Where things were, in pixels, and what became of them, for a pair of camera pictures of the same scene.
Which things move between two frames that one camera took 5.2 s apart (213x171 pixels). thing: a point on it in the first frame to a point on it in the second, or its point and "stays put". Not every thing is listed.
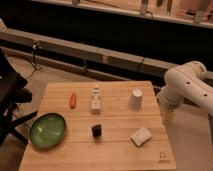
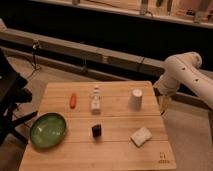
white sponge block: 141,137 stays put
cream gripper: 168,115 to 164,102
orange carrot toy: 73,101 stays put
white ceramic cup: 135,99 stays put
